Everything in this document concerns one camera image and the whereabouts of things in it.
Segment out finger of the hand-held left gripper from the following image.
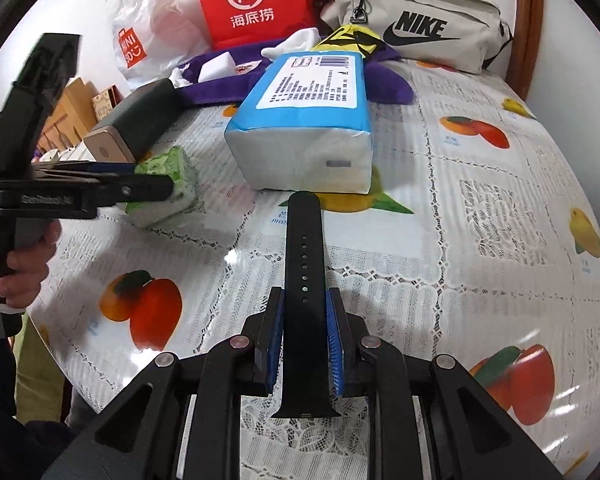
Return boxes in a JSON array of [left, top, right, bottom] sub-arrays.
[[32, 160, 138, 179], [97, 175, 175, 207]]

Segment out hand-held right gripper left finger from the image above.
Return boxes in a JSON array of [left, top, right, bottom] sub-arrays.
[[42, 287, 286, 480]]

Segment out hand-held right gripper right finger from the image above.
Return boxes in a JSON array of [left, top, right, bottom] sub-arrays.
[[327, 287, 563, 480]]

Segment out green patterned tissue packet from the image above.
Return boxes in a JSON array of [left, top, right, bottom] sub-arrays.
[[125, 145, 201, 228]]

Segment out black watch strap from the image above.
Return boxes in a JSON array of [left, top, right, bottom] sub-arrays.
[[271, 191, 343, 420]]

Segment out white sponge block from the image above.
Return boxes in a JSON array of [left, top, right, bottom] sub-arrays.
[[197, 57, 242, 83]]

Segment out person's left hand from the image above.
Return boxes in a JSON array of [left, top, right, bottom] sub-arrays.
[[0, 220, 62, 313]]

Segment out small white object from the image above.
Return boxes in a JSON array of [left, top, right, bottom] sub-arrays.
[[45, 145, 88, 163]]

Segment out brown patterned box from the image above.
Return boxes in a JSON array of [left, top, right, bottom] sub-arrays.
[[91, 87, 118, 121]]

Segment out dark green power bank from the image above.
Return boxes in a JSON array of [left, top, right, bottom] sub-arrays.
[[97, 79, 186, 161]]

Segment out purple cloth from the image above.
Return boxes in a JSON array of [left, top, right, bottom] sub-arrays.
[[172, 35, 415, 108]]

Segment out white plastic bag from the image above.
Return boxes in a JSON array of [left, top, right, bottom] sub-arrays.
[[104, 0, 216, 92]]

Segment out blue tissue pack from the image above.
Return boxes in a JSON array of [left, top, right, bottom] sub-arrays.
[[223, 51, 373, 195]]

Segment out fruit print tablecloth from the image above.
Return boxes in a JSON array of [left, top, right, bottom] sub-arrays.
[[27, 60, 600, 480]]

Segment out green cloth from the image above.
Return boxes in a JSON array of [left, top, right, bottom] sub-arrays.
[[12, 320, 66, 411]]

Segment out red paper bag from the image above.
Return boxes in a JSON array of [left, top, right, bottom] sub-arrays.
[[189, 0, 323, 52]]

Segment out white sock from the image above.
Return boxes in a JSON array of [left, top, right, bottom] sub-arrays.
[[261, 27, 326, 58]]

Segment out person's dark blue clothing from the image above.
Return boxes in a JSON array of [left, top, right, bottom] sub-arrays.
[[0, 310, 81, 480]]

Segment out grey waist bag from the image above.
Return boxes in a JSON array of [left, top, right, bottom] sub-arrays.
[[319, 0, 515, 73]]

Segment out yellow pouch with black straps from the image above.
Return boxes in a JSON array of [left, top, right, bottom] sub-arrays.
[[311, 22, 383, 58]]

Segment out curved brown wooden frame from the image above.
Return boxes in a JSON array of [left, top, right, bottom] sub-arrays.
[[505, 0, 546, 101]]

